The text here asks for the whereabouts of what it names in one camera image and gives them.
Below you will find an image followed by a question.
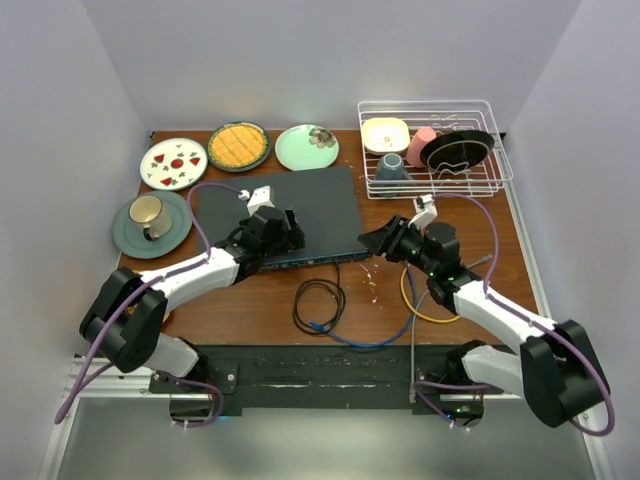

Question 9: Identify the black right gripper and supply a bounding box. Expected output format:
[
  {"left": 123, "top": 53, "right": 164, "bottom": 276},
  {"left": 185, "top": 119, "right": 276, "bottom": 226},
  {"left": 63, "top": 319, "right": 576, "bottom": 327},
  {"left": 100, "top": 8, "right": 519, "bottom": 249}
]
[{"left": 356, "top": 215, "right": 436, "bottom": 277}]

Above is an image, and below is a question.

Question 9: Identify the yellow ethernet cable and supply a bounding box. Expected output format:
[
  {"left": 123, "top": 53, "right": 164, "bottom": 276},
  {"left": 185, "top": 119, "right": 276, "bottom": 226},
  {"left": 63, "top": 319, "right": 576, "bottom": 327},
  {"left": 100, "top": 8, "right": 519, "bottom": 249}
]
[{"left": 399, "top": 267, "right": 464, "bottom": 324}]

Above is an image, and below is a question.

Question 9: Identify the black cable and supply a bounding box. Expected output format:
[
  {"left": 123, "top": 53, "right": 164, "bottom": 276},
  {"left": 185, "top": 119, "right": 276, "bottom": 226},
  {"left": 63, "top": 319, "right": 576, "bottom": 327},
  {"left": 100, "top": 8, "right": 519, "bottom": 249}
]
[{"left": 291, "top": 259, "right": 347, "bottom": 335}]

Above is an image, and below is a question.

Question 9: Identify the blue ethernet cable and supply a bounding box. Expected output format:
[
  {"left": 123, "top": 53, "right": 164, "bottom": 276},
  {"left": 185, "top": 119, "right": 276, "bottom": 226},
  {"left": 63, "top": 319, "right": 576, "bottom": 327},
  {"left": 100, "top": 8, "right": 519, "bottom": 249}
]
[{"left": 305, "top": 264, "right": 419, "bottom": 350}]

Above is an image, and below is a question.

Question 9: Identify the grey ethernet cable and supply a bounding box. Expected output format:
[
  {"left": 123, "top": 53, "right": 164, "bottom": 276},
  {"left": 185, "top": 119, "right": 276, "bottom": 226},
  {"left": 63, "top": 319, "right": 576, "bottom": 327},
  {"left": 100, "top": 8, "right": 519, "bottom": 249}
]
[{"left": 407, "top": 252, "right": 494, "bottom": 404}]

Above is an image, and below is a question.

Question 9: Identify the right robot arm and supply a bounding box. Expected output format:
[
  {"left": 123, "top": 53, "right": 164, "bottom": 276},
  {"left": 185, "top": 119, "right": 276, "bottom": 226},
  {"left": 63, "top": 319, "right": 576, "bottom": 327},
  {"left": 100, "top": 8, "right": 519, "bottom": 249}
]
[{"left": 358, "top": 216, "right": 615, "bottom": 432}]

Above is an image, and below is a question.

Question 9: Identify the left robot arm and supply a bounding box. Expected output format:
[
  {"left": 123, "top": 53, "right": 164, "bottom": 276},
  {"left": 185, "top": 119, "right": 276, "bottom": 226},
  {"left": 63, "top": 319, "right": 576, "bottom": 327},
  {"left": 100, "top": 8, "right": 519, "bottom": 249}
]
[{"left": 79, "top": 206, "right": 305, "bottom": 392}]

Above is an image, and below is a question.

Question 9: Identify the grey blue mug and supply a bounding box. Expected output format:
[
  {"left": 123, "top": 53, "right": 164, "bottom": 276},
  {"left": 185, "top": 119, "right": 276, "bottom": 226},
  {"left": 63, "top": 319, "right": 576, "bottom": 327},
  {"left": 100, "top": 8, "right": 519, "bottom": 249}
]
[{"left": 374, "top": 153, "right": 413, "bottom": 181}]

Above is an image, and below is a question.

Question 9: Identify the mint green flower plate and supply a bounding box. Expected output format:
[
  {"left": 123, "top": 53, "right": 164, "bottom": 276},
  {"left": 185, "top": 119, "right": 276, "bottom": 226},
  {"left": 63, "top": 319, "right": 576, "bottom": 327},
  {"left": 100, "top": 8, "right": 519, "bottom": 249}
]
[{"left": 275, "top": 124, "right": 340, "bottom": 171}]

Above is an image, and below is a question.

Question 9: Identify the cream square bowl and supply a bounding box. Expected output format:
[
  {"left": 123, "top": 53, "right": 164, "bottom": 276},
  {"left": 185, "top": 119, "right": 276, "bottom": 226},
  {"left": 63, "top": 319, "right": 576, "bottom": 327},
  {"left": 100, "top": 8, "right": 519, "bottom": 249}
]
[{"left": 361, "top": 117, "right": 411, "bottom": 155}]

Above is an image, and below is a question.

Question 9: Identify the yellow woven pattern plate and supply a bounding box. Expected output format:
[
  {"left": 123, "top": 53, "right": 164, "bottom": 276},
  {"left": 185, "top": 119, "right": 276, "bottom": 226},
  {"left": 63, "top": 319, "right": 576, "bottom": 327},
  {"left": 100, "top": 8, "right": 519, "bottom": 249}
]
[{"left": 206, "top": 121, "right": 272, "bottom": 173}]

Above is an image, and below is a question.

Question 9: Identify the pink cup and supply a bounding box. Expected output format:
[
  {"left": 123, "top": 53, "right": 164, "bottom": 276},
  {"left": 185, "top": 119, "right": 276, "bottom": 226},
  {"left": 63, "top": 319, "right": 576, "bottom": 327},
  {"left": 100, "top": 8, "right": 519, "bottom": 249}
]
[{"left": 406, "top": 127, "right": 437, "bottom": 168}]

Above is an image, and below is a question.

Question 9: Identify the black round plate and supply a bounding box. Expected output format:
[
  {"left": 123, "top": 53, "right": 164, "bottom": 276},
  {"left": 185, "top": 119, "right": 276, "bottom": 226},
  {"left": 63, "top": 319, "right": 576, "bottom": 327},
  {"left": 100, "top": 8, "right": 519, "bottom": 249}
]
[{"left": 421, "top": 130, "right": 495, "bottom": 174}]

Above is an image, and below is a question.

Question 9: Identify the white strawberry pattern plate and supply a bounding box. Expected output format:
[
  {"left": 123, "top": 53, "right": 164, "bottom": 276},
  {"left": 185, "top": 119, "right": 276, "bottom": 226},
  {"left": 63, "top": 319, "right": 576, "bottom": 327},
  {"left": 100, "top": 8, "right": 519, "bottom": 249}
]
[{"left": 139, "top": 138, "right": 208, "bottom": 191}]

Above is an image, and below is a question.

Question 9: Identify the cream ceramic mug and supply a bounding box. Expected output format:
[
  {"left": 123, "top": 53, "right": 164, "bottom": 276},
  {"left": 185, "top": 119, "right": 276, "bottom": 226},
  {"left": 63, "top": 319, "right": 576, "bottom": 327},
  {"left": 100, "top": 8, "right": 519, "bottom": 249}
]
[{"left": 128, "top": 195, "right": 172, "bottom": 241}]

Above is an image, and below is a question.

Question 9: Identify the grey green saucer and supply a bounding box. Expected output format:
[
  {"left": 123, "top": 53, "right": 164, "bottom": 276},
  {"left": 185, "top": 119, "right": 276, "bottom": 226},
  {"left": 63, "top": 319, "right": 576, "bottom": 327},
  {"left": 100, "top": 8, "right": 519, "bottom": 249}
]
[{"left": 112, "top": 191, "right": 192, "bottom": 259}]

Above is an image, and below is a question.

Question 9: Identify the black network switch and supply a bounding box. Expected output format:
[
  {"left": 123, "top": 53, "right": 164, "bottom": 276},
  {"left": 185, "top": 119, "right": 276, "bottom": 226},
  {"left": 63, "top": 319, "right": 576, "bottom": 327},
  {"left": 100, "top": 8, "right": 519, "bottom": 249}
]
[{"left": 195, "top": 166, "right": 369, "bottom": 270}]

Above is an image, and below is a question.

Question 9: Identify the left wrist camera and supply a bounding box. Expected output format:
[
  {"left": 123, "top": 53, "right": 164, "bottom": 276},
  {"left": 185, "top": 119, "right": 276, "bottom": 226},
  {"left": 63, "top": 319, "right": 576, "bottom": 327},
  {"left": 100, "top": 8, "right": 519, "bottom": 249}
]
[{"left": 247, "top": 186, "right": 274, "bottom": 215}]

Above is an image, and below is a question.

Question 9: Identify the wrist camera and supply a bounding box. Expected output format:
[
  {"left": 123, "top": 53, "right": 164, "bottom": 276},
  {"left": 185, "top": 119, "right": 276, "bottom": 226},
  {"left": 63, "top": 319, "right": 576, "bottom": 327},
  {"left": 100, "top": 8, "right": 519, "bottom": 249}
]
[
  {"left": 409, "top": 194, "right": 438, "bottom": 231},
  {"left": 247, "top": 186, "right": 274, "bottom": 215}
]

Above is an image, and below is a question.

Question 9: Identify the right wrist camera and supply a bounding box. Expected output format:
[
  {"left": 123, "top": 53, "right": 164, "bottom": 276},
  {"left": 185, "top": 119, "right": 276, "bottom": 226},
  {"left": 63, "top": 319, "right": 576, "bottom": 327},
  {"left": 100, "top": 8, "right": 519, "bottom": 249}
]
[{"left": 409, "top": 194, "right": 438, "bottom": 231}]

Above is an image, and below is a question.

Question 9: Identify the white wire dish rack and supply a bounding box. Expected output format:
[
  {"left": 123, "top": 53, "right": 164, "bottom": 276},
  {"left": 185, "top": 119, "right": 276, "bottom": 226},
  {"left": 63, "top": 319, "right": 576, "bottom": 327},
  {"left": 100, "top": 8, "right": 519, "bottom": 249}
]
[{"left": 357, "top": 100, "right": 513, "bottom": 200}]

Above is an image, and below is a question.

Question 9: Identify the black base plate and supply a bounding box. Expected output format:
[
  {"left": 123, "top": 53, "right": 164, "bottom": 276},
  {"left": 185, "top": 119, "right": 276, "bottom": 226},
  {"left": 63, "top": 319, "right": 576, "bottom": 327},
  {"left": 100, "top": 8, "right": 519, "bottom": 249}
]
[{"left": 148, "top": 344, "right": 504, "bottom": 419}]

